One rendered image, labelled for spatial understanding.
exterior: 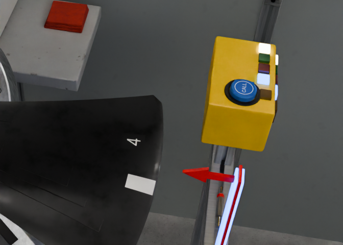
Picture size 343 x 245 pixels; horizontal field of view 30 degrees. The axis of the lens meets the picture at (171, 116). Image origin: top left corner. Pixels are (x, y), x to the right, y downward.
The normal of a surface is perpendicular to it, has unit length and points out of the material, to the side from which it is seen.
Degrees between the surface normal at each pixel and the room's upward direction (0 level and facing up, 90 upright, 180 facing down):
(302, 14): 90
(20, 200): 18
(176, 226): 0
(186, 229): 0
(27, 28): 0
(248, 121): 90
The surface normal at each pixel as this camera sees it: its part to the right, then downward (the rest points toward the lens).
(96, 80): -0.12, 0.72
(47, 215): 0.23, -0.37
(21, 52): 0.09, -0.67
